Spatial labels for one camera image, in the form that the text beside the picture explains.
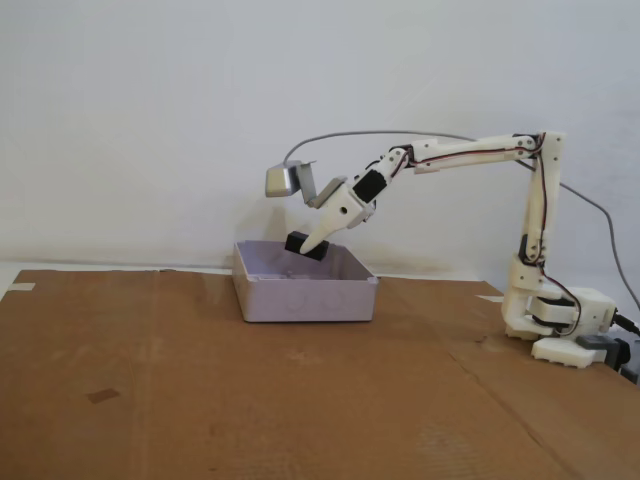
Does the black power cable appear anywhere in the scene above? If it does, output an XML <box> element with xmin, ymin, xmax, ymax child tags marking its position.
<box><xmin>612</xmin><ymin>309</ymin><xmax>640</xmax><ymax>337</ymax></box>

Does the black rectangular block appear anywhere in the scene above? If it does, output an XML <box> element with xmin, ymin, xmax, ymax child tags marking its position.
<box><xmin>284</xmin><ymin>231</ymin><xmax>330</xmax><ymax>262</ymax></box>

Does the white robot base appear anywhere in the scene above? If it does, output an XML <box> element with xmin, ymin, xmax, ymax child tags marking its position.
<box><xmin>529</xmin><ymin>285</ymin><xmax>617</xmax><ymax>372</ymax></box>

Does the grey plastic box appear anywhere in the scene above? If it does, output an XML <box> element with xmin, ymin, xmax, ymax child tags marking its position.
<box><xmin>232</xmin><ymin>239</ymin><xmax>379</xmax><ymax>325</ymax></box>

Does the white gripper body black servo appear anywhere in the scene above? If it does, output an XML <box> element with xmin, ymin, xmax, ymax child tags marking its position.
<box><xmin>321</xmin><ymin>167</ymin><xmax>390</xmax><ymax>231</ymax></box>

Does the brown cardboard sheet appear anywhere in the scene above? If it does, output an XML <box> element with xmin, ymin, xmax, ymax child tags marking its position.
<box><xmin>0</xmin><ymin>268</ymin><xmax>640</xmax><ymax>480</ymax></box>

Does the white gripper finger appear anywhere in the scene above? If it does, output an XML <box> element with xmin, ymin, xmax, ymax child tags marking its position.
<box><xmin>299</xmin><ymin>217</ymin><xmax>346</xmax><ymax>252</ymax></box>

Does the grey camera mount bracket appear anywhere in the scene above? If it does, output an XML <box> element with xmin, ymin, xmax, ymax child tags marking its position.
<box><xmin>287</xmin><ymin>158</ymin><xmax>349</xmax><ymax>210</ymax></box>

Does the grey black table clamp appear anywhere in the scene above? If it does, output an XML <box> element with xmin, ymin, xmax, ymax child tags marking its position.
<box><xmin>574</xmin><ymin>334</ymin><xmax>640</xmax><ymax>386</ymax></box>

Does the grey camera cable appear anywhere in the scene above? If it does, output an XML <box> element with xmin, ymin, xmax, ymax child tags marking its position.
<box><xmin>282</xmin><ymin>129</ymin><xmax>640</xmax><ymax>307</ymax></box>

